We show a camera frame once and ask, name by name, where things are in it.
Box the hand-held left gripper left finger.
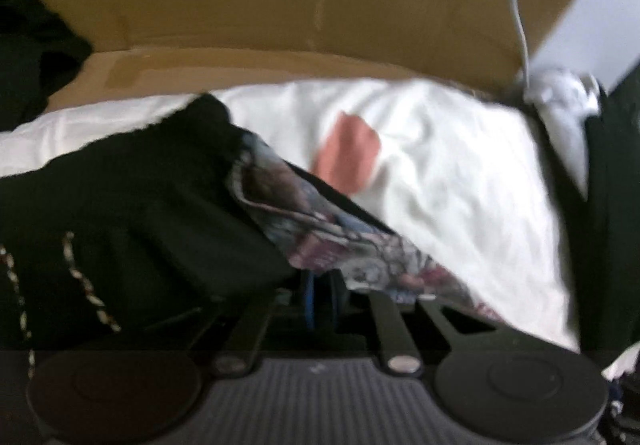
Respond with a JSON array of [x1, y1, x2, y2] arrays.
[[210, 270, 318, 377]]

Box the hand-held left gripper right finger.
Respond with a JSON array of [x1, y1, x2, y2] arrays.
[[322, 270, 508, 374]]

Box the black shorts with bear print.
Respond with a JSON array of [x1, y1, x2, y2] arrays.
[[0, 94, 506, 366]]

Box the white quilt with coloured shapes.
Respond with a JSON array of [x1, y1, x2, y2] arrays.
[[0, 77, 588, 353]]

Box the folded black garment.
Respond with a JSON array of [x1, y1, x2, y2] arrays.
[[545, 85, 640, 366]]

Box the white crumpled cloth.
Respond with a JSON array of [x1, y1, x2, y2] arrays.
[[525, 67, 608, 196]]

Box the crumpled black clothing pile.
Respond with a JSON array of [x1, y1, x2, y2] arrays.
[[0, 0, 93, 130]]

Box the white board panel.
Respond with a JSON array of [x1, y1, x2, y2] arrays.
[[530, 0, 640, 90]]

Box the white cable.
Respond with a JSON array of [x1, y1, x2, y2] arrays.
[[507, 0, 533, 86]]

